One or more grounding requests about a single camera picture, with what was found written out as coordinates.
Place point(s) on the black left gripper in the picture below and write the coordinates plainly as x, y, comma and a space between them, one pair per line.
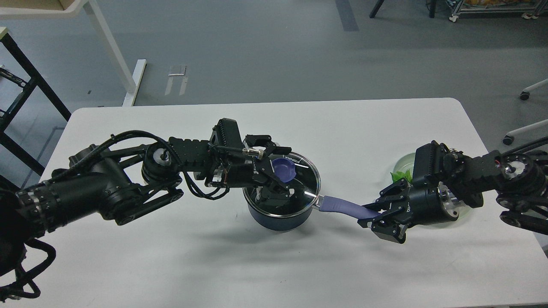
272, 179

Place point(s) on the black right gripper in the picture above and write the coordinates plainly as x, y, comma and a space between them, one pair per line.
424, 207

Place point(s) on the glass lid purple knob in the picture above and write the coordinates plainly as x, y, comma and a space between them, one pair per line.
304, 189

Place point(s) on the dark blue pot purple handle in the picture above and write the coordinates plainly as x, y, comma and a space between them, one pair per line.
325, 203

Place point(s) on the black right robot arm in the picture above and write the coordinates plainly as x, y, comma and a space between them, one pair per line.
444, 181

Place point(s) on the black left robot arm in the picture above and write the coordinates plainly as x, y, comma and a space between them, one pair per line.
128, 176

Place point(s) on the orange toy carrot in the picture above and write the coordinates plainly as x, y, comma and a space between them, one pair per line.
399, 175

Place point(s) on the translucent green plate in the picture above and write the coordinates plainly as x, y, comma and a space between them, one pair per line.
404, 169

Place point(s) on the office chair base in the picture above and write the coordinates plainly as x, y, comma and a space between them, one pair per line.
509, 137

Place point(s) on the metal cart on casters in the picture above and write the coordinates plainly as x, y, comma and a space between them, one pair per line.
526, 9

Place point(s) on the black metal rack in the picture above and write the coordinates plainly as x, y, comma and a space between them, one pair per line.
36, 81

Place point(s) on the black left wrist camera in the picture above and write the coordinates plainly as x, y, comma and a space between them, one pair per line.
227, 134

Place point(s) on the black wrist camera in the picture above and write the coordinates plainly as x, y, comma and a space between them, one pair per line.
427, 164
227, 134

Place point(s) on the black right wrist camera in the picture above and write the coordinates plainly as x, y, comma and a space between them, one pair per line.
427, 164

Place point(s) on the white desk frame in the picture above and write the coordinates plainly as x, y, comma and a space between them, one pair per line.
75, 36

